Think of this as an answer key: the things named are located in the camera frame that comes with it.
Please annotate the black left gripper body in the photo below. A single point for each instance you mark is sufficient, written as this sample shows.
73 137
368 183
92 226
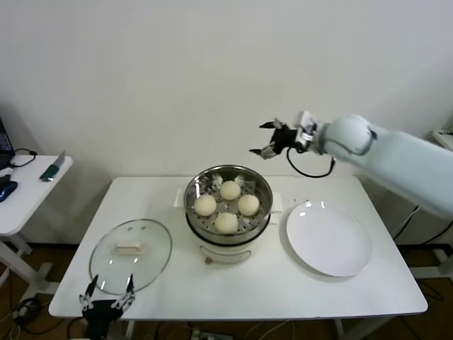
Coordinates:
99 313

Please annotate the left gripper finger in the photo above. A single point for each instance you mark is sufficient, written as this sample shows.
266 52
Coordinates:
86 300
127 297

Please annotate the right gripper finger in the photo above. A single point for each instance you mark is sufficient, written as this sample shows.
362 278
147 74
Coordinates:
276 125
268 150

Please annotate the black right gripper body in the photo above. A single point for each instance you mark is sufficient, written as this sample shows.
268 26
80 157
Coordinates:
285 139

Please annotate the white steamed baozi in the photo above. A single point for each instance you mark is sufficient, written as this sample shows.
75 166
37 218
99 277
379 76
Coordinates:
226 223
205 206
248 205
230 190

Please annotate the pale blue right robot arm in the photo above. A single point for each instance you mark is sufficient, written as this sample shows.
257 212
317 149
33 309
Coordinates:
400 159

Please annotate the stainless steel steamer basket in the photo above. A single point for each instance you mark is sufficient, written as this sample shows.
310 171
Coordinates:
263 198

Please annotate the white power strip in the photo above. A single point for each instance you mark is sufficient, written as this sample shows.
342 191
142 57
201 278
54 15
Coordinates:
200 334

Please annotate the white round plate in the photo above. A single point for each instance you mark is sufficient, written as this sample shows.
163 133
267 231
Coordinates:
329 241

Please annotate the white side table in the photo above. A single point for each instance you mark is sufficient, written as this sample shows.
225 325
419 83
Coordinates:
32 198

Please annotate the blue computer mouse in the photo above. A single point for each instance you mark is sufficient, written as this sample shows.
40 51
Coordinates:
7 189

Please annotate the small white object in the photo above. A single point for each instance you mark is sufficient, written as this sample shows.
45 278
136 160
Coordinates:
5 172

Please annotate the white shelf board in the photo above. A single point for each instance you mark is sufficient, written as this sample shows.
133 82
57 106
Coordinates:
442 140

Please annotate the dark laptop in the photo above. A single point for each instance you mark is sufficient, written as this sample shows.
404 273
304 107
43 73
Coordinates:
3 141

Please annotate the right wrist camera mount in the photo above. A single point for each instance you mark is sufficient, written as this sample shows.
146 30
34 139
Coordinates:
307 124

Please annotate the white table base frame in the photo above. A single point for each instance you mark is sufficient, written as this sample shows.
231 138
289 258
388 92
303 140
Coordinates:
437 256

